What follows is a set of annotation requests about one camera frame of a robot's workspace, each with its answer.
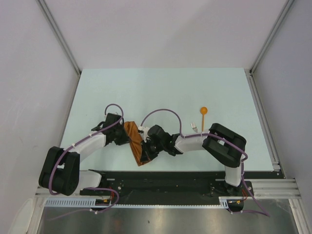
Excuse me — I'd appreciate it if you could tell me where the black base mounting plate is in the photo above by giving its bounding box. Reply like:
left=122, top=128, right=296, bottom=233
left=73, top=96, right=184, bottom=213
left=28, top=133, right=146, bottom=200
left=79, top=171, right=247, bottom=205

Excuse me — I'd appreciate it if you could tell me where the white slotted cable duct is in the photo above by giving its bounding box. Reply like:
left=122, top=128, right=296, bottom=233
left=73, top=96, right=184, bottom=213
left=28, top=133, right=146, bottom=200
left=44, top=198, right=229, bottom=209

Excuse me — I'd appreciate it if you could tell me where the silver metal fork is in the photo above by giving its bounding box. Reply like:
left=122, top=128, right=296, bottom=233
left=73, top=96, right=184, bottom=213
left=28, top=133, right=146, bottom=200
left=191, top=122, right=198, bottom=133

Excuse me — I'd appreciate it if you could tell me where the orange-brown cloth napkin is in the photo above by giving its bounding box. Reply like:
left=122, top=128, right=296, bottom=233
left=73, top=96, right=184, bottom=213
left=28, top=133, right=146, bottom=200
left=124, top=121, right=153, bottom=166

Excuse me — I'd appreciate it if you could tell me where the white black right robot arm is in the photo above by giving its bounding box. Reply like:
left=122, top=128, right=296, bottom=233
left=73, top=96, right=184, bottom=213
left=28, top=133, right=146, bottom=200
left=138, top=123, right=248, bottom=195

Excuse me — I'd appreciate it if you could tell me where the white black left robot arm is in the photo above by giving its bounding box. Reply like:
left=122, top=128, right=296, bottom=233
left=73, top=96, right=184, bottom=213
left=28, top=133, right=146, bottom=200
left=39, top=113, right=130, bottom=196

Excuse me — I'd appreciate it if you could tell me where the orange plastic spoon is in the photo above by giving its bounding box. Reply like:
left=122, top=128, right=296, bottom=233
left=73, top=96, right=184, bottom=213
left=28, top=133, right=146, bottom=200
left=200, top=107, right=208, bottom=132

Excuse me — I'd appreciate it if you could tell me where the right aluminium side rail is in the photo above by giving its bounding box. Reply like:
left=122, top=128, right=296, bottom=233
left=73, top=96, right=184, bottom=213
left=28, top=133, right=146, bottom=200
left=245, top=70, right=283, bottom=172

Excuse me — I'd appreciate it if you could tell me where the aluminium corner post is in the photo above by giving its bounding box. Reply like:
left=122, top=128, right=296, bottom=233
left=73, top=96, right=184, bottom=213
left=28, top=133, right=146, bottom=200
left=249, top=0, right=296, bottom=75
left=36, top=0, right=82, bottom=77

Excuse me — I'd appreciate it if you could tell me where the aluminium front frame rail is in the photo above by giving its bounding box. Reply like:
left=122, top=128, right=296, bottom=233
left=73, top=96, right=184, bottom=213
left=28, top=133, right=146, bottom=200
left=35, top=179, right=301, bottom=199

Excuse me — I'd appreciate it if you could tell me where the right aluminium corner post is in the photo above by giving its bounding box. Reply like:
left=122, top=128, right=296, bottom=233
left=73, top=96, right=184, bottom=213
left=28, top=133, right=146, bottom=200
left=249, top=0, right=296, bottom=75

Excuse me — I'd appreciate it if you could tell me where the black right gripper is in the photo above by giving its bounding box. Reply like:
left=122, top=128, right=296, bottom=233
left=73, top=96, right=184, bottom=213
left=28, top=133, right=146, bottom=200
left=140, top=137, right=165, bottom=162

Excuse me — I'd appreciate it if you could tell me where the left aluminium corner post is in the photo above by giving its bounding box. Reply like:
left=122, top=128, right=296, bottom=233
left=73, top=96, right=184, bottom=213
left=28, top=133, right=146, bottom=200
left=36, top=0, right=82, bottom=77

